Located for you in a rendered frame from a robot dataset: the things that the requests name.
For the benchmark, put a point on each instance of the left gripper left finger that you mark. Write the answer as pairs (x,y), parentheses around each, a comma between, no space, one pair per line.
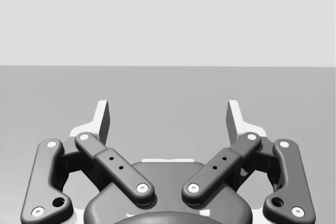
(115,165)

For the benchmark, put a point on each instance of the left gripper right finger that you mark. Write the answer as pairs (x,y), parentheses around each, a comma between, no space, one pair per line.
(220,165)

